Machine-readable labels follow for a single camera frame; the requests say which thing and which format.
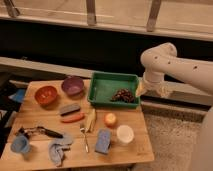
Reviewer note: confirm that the blue object beside table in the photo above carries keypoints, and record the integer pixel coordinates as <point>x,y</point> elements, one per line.
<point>19,95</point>

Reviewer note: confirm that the orange apple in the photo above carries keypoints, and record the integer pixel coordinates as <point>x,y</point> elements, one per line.
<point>110,120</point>

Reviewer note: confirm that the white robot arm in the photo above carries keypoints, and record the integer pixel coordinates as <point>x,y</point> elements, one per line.
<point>162,60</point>

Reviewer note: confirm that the green plastic tray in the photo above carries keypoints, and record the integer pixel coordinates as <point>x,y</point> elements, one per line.
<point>103,86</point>

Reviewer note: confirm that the dark grape bunch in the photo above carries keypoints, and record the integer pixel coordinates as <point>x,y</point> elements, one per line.
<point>124,95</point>

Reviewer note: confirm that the orange bowl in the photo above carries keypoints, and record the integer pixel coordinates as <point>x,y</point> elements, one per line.
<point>46,95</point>

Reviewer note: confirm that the blue plastic cup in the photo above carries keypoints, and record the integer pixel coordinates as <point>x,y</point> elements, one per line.
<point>20,145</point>

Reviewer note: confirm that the blue sponge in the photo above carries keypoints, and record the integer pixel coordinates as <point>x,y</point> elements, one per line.
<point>103,141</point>

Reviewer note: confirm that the orange carrot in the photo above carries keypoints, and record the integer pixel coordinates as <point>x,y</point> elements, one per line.
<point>73,118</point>

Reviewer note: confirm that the wooden table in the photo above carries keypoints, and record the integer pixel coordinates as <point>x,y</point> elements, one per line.
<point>31,114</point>

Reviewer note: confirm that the purple bowl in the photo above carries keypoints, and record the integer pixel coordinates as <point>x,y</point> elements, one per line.
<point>72,85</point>

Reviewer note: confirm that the silver fork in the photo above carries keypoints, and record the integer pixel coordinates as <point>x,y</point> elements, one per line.
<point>82,129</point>

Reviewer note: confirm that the yellow banana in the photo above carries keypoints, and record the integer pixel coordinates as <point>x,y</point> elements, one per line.
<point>90,121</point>

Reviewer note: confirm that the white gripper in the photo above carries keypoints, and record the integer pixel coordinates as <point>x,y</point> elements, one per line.
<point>158,87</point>

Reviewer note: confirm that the blue cloth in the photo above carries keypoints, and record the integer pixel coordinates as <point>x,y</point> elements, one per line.
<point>57,147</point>

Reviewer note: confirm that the white plastic cup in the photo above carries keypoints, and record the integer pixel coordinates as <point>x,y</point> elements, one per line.
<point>125,134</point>

